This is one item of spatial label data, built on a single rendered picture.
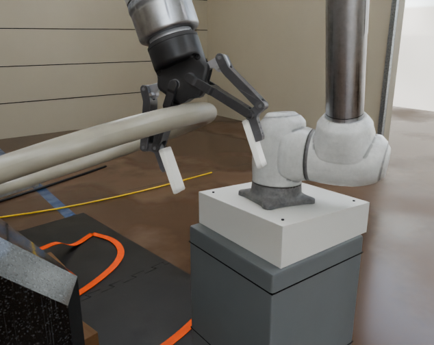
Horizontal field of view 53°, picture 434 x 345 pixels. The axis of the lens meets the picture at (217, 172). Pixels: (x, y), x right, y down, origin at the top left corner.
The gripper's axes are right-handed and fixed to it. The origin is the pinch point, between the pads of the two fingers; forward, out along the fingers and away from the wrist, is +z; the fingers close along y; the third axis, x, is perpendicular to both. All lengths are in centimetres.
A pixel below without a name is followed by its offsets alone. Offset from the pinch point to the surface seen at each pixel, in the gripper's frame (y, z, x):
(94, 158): 33.3, -9.0, -18.8
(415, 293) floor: -12, 115, -196
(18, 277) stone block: 85, 15, -35
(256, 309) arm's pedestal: 23, 44, -51
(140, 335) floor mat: 110, 74, -110
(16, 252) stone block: 87, 9, -39
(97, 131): 5.4, -9.8, 16.9
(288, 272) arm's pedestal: 11, 36, -52
